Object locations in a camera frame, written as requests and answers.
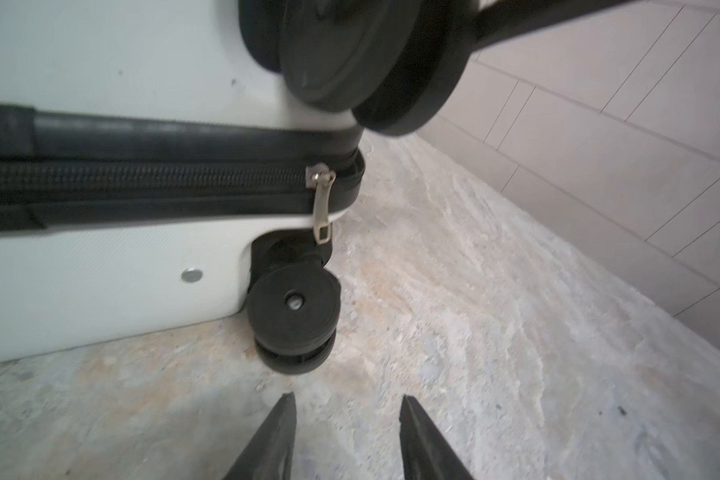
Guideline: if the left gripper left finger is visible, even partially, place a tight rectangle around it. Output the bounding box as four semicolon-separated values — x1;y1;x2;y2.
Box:
223;392;297;480

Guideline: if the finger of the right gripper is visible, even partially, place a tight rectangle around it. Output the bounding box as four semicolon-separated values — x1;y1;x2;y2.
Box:
473;0;627;51

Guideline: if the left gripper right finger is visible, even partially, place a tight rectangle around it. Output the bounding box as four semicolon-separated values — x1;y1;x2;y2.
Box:
399;395;473;480

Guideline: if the black and white suitcase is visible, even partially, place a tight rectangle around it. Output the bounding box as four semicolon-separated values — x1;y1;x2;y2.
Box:
0;1;479;374

